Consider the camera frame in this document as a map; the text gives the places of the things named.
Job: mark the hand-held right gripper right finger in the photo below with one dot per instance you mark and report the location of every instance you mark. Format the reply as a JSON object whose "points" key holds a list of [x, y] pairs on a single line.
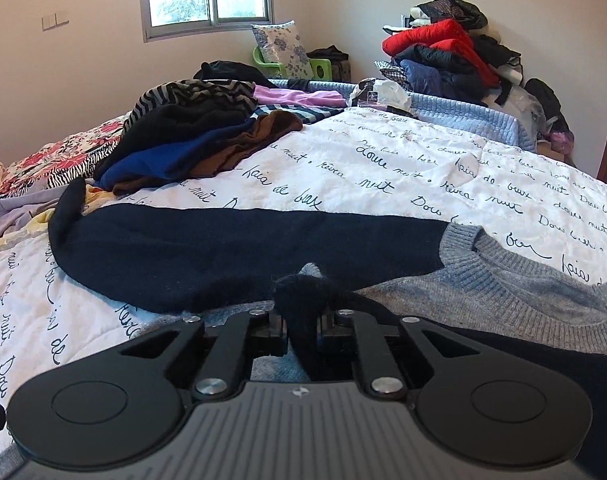
{"points": [[328, 334]]}

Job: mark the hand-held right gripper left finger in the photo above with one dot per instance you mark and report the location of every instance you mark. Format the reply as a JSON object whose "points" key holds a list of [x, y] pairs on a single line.
{"points": [[276, 334]]}

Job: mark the grey and navy sweater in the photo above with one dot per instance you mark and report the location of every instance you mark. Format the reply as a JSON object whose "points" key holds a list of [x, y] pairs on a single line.
{"points": [[183, 250]]}

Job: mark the white script-print blanket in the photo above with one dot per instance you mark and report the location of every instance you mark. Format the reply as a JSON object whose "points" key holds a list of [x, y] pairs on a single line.
{"points": [[383, 170]]}

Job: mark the brown garment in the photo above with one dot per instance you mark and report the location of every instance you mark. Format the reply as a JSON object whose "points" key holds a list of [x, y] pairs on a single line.
{"points": [[266, 127]]}

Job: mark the black knit garment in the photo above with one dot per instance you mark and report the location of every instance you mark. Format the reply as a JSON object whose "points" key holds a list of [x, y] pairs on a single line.
{"points": [[183, 125]]}

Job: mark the purple garment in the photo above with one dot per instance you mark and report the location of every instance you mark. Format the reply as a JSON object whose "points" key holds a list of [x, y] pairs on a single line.
{"points": [[293, 96]]}

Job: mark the white plastic bag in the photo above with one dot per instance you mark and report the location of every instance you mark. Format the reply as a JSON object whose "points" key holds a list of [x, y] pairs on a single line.
{"points": [[386, 92]]}

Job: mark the black grey striped garment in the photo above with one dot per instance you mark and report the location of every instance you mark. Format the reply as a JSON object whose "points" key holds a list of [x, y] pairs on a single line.
{"points": [[193, 92]]}

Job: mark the light blue quilted bedspread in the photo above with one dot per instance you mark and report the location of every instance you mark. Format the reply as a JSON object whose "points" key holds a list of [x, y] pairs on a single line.
{"points": [[458, 110]]}

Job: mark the green plastic chair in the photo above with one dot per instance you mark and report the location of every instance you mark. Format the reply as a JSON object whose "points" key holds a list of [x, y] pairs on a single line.
{"points": [[321, 67]]}

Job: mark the dark crumpled garment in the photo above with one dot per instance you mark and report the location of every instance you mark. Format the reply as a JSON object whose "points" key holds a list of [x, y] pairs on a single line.
{"points": [[228, 70]]}

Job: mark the navy puffer jacket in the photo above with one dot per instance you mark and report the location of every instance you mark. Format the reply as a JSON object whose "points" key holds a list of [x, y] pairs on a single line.
{"points": [[428, 77]]}

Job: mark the dark cloth on chair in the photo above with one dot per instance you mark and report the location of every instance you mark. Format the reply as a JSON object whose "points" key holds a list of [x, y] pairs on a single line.
{"points": [[328, 53]]}

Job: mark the red floral blanket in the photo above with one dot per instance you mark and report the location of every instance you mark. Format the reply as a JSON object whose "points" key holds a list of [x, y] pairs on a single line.
{"points": [[58, 152]]}

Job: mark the blue floral pillow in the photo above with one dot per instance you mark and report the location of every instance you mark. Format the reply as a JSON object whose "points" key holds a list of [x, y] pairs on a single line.
{"points": [[281, 45]]}

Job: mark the lilac cloth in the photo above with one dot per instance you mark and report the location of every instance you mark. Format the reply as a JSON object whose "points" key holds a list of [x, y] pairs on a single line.
{"points": [[13, 212]]}

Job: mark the red puffer jacket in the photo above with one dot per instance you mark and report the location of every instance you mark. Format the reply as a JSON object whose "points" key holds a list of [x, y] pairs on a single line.
{"points": [[433, 40]]}

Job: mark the black bag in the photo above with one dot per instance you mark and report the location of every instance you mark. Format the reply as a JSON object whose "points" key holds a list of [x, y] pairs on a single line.
{"points": [[548, 100]]}

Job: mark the black patterned jacket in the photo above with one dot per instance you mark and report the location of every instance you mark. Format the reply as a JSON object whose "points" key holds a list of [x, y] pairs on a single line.
{"points": [[453, 10]]}

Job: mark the white wall switch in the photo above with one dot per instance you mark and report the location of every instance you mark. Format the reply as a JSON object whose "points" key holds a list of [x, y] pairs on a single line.
{"points": [[55, 21]]}

